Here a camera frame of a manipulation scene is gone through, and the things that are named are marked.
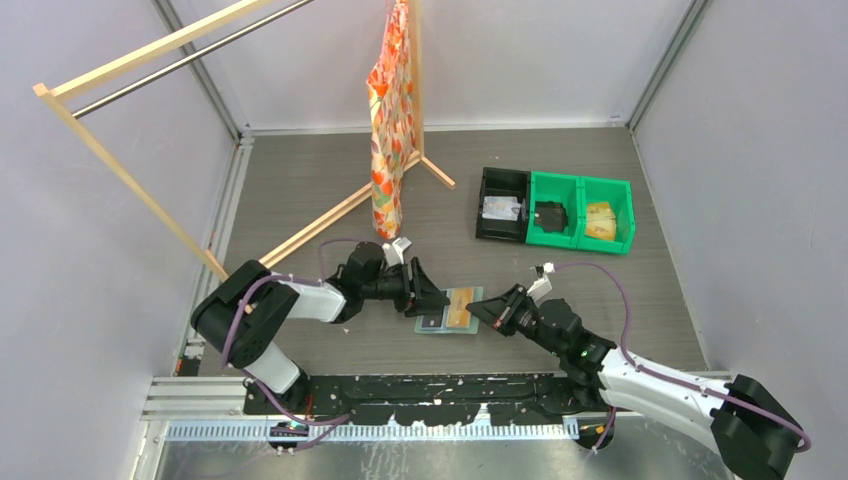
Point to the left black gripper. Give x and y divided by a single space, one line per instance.
428 297

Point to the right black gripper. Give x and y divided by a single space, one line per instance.
500 312

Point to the orange credit card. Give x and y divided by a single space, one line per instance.
456 314

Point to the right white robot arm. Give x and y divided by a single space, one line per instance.
740 420

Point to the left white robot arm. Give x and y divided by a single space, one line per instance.
242 316

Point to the white cards in bin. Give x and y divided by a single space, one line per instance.
502 208

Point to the black cards in bin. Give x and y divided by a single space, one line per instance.
549 217

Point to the black storage bin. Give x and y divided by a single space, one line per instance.
504 182

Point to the green bin middle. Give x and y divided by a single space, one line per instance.
561 188

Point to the green bin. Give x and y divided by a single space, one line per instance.
561 188
619 194

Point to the green bin right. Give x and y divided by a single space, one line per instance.
619 194

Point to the orange floral hanging cloth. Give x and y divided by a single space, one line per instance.
390 93

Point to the wooden clothes rack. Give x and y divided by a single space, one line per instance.
123 157

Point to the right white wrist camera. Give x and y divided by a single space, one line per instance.
542 284

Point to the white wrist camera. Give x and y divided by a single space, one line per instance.
394 251
542 284

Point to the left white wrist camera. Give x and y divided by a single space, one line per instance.
394 251

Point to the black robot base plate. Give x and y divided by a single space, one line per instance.
433 400

